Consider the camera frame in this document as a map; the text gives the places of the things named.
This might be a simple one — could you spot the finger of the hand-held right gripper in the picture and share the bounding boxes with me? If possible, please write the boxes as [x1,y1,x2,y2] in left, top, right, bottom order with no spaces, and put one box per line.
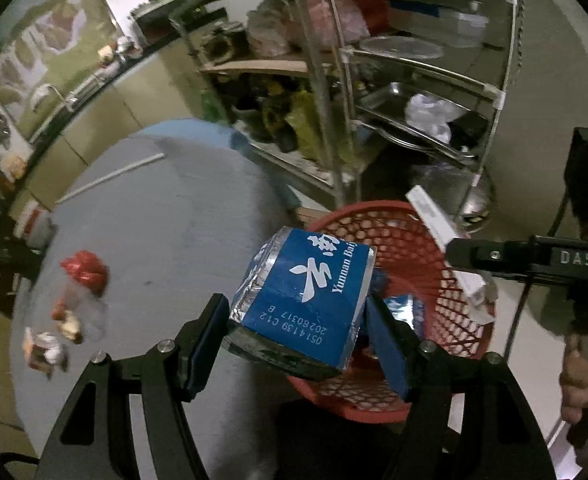
[446,235,537,282]

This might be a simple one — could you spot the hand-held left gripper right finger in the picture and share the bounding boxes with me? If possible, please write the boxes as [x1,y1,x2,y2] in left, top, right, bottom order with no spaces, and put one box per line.
[364,294,557,480]

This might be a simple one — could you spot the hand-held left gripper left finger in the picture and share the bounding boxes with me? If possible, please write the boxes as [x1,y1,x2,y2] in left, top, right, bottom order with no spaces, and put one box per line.
[34,292,232,480]

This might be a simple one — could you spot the long white carton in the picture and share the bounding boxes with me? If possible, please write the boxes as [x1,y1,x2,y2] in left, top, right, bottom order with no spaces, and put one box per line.
[406,185,497,326]

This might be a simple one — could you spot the red plastic mesh basket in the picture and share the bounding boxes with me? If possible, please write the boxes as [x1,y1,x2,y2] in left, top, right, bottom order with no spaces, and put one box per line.
[286,201,497,423]

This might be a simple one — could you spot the blue foil-wrapped box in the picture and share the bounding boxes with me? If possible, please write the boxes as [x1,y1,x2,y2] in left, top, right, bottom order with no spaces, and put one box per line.
[226,226,377,381]

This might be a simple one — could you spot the person's right hand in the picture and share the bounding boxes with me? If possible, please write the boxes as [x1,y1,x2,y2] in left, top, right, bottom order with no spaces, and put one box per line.
[559,332,588,426]

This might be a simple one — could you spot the blue foil packet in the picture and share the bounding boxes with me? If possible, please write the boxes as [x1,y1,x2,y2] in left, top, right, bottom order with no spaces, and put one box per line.
[384,294,425,334]

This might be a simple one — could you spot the grey tablecloth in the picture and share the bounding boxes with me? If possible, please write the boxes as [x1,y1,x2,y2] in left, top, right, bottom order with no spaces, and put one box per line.
[11,130,325,480]

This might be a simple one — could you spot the clear plastic snack bag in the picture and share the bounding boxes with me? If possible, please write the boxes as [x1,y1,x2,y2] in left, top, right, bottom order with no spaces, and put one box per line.
[50,285,108,346]

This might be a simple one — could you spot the red crumpled wrapper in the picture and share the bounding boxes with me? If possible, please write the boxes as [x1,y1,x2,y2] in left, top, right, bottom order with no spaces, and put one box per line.
[60,250,110,297]

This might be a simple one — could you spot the white plastic bag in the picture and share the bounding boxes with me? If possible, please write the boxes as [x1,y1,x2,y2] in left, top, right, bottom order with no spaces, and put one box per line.
[405,92,455,143]

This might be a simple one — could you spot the brown cardboard box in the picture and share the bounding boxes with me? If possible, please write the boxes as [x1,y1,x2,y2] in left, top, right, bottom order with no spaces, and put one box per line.
[294,205,335,227]

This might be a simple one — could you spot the small snack packet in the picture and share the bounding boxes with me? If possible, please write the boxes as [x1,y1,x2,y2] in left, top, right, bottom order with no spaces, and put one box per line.
[22,327,69,376]

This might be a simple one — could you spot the metal tray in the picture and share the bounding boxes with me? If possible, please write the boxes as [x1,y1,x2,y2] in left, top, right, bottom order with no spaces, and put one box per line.
[359,80,490,161]

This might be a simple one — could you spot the white stick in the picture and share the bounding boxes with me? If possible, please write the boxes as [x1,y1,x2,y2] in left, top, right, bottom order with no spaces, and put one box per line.
[55,152,165,206]

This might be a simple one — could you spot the red and white cup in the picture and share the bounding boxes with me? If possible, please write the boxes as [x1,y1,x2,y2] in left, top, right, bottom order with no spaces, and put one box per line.
[14,199,55,250]

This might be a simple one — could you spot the metal kitchen rack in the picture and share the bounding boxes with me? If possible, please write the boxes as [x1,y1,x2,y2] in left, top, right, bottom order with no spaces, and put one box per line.
[171,0,522,226]

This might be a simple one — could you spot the clear round lid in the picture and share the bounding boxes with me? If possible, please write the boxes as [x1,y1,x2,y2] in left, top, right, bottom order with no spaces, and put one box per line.
[359,35,445,61]

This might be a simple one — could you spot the yellow plastic bag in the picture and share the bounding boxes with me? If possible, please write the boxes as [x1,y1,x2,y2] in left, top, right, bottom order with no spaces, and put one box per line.
[284,90,325,161]

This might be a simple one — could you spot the kitchen counter cabinet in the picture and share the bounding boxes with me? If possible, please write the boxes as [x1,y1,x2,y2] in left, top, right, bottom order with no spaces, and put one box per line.
[0,10,225,211]

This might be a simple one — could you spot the red plastic bag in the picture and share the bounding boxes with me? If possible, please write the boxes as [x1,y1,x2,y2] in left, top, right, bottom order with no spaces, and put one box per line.
[359,0,391,36]

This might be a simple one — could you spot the cardboard sheet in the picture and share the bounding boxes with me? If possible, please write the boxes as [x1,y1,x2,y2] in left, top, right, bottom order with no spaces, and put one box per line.
[199,59,325,79]

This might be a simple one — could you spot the pink plastic bag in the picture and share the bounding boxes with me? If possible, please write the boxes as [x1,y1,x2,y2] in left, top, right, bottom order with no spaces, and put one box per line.
[284,0,369,51]

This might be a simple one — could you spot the metal faucet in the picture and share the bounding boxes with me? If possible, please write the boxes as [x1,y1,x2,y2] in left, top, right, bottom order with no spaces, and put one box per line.
[32,83,72,112]

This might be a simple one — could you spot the black cable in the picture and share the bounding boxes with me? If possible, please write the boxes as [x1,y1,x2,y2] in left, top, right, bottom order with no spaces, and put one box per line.
[504,195,572,358]

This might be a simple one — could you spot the wall poster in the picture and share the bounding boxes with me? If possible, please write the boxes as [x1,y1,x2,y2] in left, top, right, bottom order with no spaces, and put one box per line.
[0,0,124,136]

